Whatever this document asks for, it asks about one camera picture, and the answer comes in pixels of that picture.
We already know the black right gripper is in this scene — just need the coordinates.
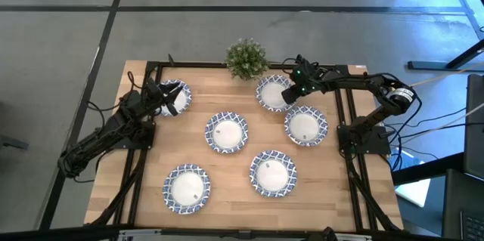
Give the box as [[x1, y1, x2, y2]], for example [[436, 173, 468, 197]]
[[281, 54, 328, 105]]

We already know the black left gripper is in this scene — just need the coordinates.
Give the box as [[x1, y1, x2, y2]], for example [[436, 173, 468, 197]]
[[128, 78, 185, 117]]

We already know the blue patterned white paper bowl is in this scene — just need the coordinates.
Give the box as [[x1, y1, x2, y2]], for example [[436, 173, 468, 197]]
[[255, 74, 298, 113], [162, 163, 212, 215], [249, 150, 298, 198], [284, 105, 329, 147], [204, 111, 250, 155], [157, 79, 193, 117]]

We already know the small green potted plant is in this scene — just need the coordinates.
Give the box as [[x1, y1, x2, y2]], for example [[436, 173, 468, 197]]
[[225, 37, 270, 82]]

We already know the black desk edge bar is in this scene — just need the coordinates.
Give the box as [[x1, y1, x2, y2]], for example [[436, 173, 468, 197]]
[[391, 152, 466, 186]]

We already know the white sheet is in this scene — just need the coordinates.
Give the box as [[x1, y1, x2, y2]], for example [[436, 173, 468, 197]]
[[394, 178, 432, 209]]

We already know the dark chair base leg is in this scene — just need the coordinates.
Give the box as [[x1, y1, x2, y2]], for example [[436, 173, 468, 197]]
[[0, 134, 29, 150]]

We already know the black monitor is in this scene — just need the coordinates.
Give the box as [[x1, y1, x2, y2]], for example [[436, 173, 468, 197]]
[[464, 73, 484, 180]]

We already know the black keyboard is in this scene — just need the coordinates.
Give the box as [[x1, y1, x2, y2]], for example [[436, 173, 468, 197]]
[[459, 210, 484, 241]]

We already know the black aluminium table frame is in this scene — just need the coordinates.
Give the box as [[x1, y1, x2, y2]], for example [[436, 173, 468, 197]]
[[90, 60, 404, 234]]

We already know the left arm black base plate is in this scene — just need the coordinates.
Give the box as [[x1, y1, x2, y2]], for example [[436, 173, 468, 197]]
[[113, 119, 156, 150]]

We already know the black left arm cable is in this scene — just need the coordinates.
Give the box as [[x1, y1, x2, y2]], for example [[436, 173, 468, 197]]
[[85, 70, 137, 136]]

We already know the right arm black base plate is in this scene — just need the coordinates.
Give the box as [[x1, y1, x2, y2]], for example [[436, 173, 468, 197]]
[[337, 123, 392, 155]]

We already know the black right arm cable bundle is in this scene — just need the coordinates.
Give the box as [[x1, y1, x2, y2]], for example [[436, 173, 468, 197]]
[[388, 118, 421, 171]]

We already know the black desk leg frame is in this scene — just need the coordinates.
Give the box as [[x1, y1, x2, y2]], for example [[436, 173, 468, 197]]
[[407, 0, 484, 70]]

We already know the yellow extension cord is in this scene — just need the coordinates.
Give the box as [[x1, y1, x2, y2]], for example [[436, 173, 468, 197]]
[[410, 62, 484, 87]]

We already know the beige cord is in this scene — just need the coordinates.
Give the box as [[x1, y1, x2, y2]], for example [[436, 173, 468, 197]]
[[400, 103, 484, 147]]

